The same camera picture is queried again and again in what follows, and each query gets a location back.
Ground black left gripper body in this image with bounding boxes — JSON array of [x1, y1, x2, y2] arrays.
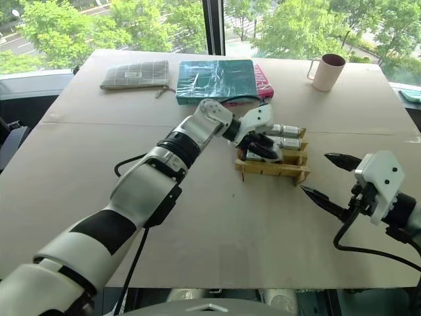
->
[[235, 130, 274, 149]]

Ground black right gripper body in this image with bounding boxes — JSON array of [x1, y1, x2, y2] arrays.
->
[[348, 181, 378, 220]]

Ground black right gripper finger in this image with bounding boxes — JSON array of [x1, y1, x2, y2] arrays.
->
[[299, 185, 355, 221], [324, 152, 363, 172]]

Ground small wooden crate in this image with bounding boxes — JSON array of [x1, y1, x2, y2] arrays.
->
[[234, 127, 312, 188]]

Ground pink book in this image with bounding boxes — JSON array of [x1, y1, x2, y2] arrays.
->
[[226, 64, 274, 107]]

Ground teal plastic-wrapped book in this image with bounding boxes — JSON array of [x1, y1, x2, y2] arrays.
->
[[175, 59, 259, 107]]

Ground teal cloth item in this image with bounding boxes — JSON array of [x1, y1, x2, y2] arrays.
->
[[398, 88, 421, 105]]

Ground beige checkered fabric pouch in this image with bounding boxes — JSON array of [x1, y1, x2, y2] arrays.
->
[[99, 59, 170, 99]]

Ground grey rounded robot body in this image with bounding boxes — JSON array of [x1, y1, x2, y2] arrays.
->
[[126, 298, 287, 316]]

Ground dark chair part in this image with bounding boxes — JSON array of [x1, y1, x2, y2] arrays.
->
[[0, 117, 29, 155]]

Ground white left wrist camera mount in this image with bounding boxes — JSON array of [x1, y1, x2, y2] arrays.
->
[[238, 104, 274, 141]]

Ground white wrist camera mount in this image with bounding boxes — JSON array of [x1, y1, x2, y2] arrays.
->
[[353, 150, 406, 225], [238, 104, 274, 141]]

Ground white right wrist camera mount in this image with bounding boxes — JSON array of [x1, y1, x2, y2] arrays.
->
[[353, 150, 406, 225]]

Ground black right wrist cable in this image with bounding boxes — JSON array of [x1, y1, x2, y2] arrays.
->
[[332, 194, 421, 274]]

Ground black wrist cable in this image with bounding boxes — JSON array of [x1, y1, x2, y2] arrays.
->
[[332, 194, 421, 274], [219, 95, 269, 107]]

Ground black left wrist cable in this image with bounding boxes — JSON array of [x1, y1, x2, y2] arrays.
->
[[219, 95, 269, 107]]

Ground pink mug with handle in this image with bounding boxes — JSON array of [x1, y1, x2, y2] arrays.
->
[[306, 53, 346, 92]]

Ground black window frame post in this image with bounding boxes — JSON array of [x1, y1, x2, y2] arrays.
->
[[201, 0, 226, 56]]

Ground black elbow cable loop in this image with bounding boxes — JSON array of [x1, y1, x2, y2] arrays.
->
[[114, 153, 147, 179]]

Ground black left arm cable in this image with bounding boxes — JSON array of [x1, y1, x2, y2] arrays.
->
[[113, 226, 149, 316]]

